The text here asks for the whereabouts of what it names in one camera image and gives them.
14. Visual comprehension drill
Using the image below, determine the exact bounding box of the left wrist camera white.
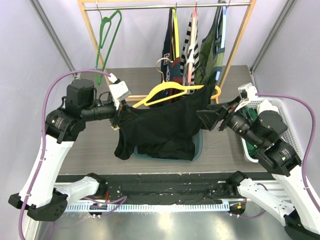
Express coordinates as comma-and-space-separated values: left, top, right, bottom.
108, 73, 131, 110

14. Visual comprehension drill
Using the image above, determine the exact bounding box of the green velvet hanger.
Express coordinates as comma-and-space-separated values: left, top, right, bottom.
94, 9, 123, 86

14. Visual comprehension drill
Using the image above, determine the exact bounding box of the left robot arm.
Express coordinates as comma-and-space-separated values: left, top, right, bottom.
8, 79, 131, 222

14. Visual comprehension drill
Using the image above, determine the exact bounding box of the blue plastic tub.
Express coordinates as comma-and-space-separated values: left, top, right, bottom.
132, 129, 203, 162

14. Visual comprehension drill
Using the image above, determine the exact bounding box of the white slotted cable duct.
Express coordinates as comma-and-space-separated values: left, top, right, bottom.
65, 201, 230, 213

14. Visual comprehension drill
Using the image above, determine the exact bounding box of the olive green tank top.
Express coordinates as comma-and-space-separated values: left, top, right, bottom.
194, 6, 222, 85

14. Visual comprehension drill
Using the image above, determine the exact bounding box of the folded white garment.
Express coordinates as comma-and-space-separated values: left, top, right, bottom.
256, 99, 279, 115

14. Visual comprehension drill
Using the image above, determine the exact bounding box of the folded green garment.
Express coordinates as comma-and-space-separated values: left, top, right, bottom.
241, 106, 258, 158

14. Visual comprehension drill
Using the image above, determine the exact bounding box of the light blue hanger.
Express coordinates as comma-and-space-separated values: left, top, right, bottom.
215, 6, 227, 82

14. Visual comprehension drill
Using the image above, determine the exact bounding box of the pink hanger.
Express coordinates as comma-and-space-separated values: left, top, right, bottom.
186, 7, 198, 84

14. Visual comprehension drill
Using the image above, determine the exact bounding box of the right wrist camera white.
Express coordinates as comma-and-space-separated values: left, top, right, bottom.
235, 83, 258, 112

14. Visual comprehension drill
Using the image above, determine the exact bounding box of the orange yellow hanger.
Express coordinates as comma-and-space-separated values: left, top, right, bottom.
131, 57, 222, 110

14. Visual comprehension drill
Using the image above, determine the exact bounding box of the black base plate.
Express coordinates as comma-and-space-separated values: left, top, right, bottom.
57, 171, 266, 205

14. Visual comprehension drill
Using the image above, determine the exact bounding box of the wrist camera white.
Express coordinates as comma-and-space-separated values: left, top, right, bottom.
235, 83, 258, 112
108, 73, 131, 110

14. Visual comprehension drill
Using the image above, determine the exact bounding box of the navy maroon tank top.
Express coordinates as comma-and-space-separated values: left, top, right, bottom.
149, 8, 183, 108

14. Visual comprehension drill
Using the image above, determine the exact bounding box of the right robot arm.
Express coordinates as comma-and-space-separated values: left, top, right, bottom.
196, 97, 320, 240

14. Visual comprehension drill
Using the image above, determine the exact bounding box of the white plastic basket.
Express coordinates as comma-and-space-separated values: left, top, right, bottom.
240, 97, 305, 160

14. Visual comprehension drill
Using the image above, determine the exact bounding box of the neon yellow hanger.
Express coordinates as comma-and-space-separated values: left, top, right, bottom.
171, 8, 180, 60

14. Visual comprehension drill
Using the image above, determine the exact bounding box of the striped black white tank top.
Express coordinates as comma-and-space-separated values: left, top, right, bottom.
180, 7, 200, 86

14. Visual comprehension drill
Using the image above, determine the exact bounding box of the wooden clothes rack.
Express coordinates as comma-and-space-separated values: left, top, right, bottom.
77, 0, 256, 103

